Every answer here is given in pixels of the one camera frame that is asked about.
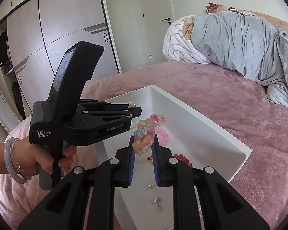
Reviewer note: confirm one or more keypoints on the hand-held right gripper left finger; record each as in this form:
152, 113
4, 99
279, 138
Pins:
132, 163

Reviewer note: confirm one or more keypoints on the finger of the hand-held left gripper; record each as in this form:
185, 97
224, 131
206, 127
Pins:
124, 113
115, 107

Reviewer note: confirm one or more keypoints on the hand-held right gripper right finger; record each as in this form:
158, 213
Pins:
156, 165

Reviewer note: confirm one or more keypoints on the pearl earring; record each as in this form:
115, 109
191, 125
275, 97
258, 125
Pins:
156, 200

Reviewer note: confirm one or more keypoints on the white rectangular box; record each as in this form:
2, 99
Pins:
206, 134

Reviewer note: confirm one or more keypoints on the person's left hand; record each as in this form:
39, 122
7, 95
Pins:
31, 158

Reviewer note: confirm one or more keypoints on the dark hanging garment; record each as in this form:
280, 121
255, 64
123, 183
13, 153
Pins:
19, 100

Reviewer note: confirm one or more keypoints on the grey sliding door wardrobe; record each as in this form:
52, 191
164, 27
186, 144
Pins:
74, 16

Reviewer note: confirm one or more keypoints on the white door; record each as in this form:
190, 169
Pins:
156, 40

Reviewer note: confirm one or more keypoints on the white printed pillow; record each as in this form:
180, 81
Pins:
177, 45

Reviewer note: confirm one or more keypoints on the pale jade bangle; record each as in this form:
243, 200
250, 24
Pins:
7, 163

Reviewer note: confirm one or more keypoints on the pink plush bed blanket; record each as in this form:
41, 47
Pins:
230, 95

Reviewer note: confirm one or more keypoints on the grey blanket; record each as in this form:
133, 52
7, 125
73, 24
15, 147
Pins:
242, 48

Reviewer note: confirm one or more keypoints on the plush toy with red bow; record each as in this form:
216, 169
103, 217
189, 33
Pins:
211, 6

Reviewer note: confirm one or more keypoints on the wooden headboard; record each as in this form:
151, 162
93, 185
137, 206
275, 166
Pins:
273, 19

